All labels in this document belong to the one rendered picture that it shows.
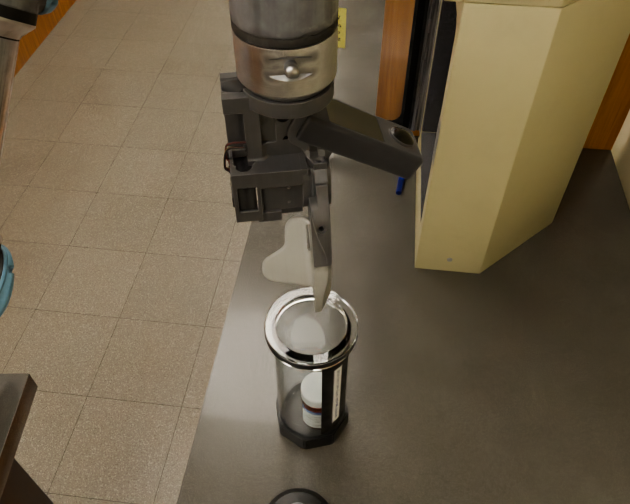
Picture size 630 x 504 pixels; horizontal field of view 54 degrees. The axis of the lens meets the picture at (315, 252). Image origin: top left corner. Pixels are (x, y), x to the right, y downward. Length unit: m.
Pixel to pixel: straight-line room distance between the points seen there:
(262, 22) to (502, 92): 0.48
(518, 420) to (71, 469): 1.40
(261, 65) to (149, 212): 2.16
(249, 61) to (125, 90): 2.87
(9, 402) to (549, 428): 0.77
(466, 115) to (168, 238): 1.76
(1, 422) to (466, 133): 0.76
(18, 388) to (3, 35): 0.50
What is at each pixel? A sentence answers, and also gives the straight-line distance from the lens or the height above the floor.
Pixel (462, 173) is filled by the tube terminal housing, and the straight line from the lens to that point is 0.92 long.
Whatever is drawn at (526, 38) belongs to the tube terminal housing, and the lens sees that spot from 0.81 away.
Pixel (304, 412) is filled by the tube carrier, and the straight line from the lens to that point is 0.79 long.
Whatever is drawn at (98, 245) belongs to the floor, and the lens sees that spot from 2.51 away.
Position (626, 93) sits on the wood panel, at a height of 1.08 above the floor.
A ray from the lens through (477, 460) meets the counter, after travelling 0.90.
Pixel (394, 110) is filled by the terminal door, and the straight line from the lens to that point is 1.23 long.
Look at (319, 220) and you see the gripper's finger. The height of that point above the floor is 1.39.
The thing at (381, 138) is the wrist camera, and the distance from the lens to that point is 0.52.
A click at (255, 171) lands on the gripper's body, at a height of 1.43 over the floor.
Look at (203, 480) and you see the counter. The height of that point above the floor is 0.94.
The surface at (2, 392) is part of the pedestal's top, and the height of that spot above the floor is 0.94.
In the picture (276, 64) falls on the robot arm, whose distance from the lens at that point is 0.44.
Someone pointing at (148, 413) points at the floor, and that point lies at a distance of 2.03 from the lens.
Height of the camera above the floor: 1.74
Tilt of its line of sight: 48 degrees down
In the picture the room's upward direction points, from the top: straight up
